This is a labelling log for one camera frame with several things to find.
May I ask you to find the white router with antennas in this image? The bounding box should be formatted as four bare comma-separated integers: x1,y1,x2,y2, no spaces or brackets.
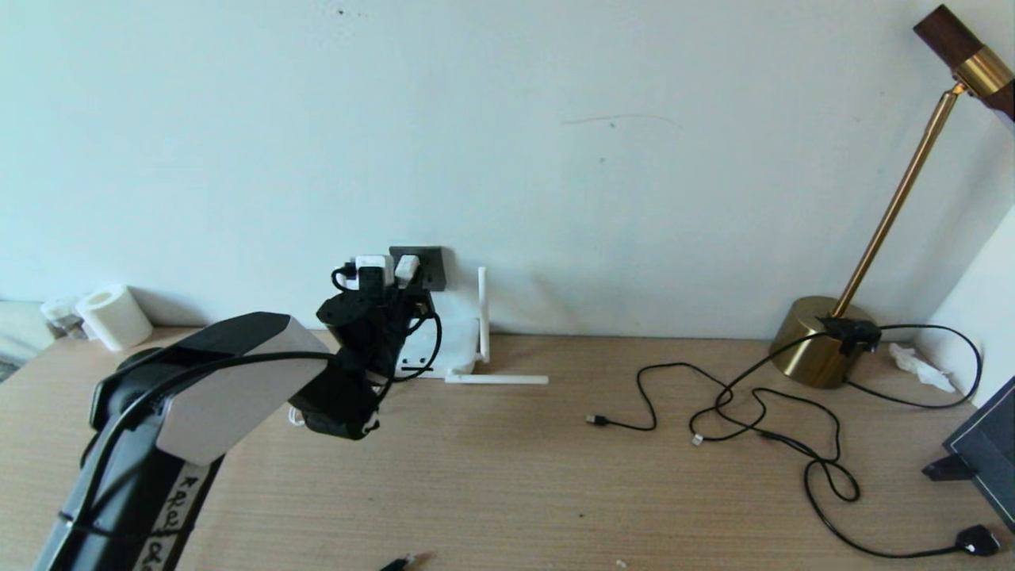
396,267,549,387

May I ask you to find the white toilet paper roll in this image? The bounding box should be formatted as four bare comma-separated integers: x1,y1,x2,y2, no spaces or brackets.
75,285,153,353

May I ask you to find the small clear plastic container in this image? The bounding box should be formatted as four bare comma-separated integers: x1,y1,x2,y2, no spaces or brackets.
40,296,86,343

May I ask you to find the brass desk lamp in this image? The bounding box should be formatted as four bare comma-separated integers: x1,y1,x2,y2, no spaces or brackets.
768,4,1015,390

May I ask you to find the crumpled white tissue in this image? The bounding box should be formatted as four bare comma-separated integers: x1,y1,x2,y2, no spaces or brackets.
888,343,958,394

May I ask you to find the black plastic clip stand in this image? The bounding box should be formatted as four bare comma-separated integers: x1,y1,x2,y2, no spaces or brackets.
921,454,975,482

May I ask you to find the dark teal printed box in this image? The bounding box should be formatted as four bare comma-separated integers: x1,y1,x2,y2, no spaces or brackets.
942,374,1015,534

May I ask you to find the grey wall socket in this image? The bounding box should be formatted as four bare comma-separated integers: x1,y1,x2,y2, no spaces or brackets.
389,246,446,293

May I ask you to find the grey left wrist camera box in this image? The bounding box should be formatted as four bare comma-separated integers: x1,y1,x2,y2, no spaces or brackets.
354,255,396,291

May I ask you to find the black cable with silver connector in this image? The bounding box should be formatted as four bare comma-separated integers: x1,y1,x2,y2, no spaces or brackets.
688,387,841,465

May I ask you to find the black inline lamp switch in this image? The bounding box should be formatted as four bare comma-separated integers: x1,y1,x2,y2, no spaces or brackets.
821,317,883,355

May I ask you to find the black lamp base cord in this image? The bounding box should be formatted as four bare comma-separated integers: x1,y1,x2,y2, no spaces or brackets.
845,324,984,411

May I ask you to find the black lamp cable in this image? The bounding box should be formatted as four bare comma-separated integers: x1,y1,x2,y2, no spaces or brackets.
688,333,1002,560

